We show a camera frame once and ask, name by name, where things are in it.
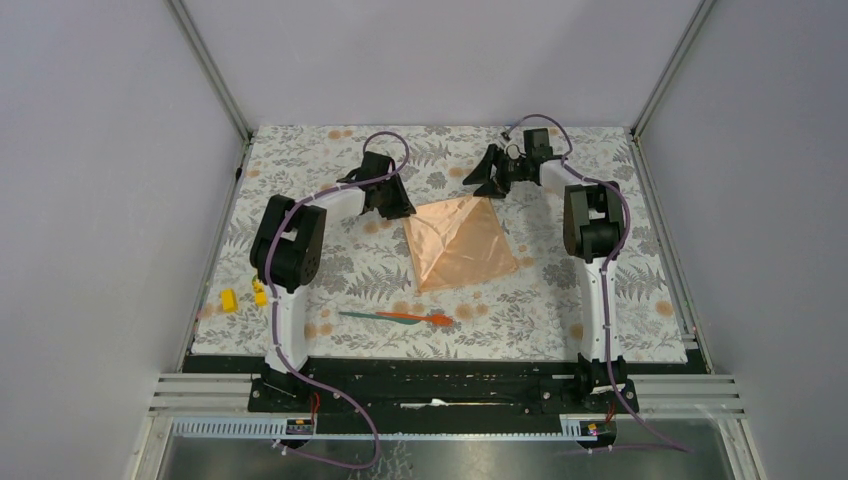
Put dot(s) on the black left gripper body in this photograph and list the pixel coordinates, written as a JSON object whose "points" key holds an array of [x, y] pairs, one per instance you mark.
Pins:
{"points": [[391, 200]]}

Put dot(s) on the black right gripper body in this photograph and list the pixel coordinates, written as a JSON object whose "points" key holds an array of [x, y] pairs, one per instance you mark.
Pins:
{"points": [[508, 169]]}

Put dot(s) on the orange cloth napkin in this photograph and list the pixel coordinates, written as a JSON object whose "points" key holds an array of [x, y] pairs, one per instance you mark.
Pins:
{"points": [[457, 243]]}

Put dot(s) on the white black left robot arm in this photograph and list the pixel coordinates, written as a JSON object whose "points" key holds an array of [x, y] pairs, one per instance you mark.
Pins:
{"points": [[287, 248]]}

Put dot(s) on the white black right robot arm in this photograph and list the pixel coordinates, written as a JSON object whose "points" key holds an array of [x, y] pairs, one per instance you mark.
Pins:
{"points": [[596, 224]]}

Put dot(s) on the floral patterned tablecloth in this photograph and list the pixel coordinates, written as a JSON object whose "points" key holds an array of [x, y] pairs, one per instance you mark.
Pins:
{"points": [[532, 314]]}

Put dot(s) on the teal plastic knife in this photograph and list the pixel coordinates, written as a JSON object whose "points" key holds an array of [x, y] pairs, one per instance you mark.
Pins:
{"points": [[374, 316]]}

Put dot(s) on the orange plastic fork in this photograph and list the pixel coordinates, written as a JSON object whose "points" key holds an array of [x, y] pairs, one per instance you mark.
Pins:
{"points": [[439, 320]]}

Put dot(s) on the yellow toy block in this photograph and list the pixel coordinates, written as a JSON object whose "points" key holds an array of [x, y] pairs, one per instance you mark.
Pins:
{"points": [[260, 296], [228, 301]]}

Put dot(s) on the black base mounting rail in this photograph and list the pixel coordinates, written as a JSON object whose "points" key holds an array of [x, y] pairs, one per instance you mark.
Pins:
{"points": [[416, 396]]}

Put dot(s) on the left aluminium frame post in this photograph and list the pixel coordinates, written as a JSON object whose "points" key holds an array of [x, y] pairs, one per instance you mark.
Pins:
{"points": [[208, 66]]}

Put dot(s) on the aluminium frame post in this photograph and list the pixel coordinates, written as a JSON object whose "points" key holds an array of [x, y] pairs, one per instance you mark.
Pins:
{"points": [[208, 66], [669, 72]]}

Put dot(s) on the right aluminium frame post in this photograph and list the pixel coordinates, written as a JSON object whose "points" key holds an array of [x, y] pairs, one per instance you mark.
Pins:
{"points": [[669, 72]]}

